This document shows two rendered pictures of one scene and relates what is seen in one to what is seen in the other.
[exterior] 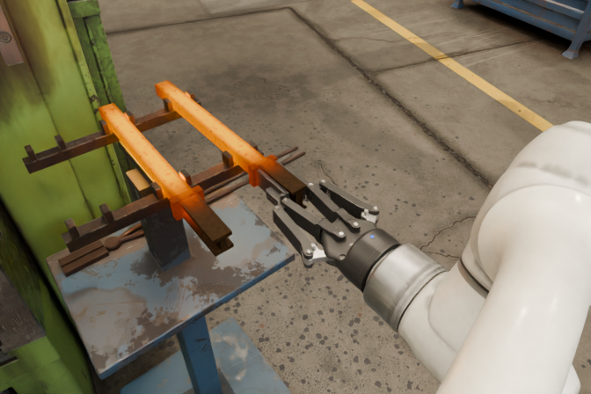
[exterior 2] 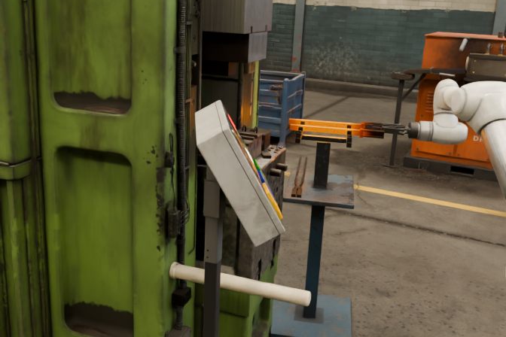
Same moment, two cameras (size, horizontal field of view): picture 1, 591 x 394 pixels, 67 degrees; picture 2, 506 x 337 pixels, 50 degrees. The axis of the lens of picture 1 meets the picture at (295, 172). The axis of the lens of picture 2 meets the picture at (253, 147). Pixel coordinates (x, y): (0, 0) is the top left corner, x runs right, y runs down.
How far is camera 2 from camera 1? 2.24 m
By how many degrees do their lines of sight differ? 45
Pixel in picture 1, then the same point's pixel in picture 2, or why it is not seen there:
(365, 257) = (416, 125)
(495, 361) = not seen: hidden behind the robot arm
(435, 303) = (438, 122)
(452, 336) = (446, 125)
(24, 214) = not seen: hidden behind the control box
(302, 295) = (291, 271)
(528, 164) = (442, 87)
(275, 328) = (297, 285)
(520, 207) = (449, 90)
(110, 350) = (347, 201)
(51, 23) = (255, 98)
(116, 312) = (333, 197)
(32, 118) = not seen: hidden behind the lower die
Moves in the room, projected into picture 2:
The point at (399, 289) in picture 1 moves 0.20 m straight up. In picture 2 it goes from (429, 125) to (435, 80)
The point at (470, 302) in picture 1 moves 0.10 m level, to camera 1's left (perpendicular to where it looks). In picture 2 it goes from (446, 116) to (434, 119)
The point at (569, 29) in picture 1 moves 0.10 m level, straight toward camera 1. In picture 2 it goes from (275, 130) to (277, 132)
